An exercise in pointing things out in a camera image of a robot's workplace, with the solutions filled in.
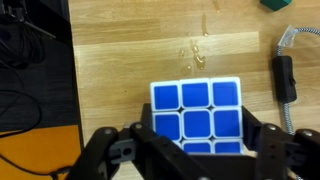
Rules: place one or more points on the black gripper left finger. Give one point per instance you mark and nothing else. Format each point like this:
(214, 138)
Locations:
(146, 115)

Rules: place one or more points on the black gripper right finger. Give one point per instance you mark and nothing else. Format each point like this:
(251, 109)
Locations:
(251, 129)

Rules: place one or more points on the large white-edged Rubik's cube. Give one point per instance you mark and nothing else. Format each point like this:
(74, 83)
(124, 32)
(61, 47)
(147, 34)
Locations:
(199, 115)

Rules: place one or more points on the orange floor mat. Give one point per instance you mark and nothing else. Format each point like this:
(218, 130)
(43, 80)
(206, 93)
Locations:
(40, 150)

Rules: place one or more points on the green wooden block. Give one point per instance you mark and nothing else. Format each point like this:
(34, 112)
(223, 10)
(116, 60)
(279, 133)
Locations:
(275, 5)

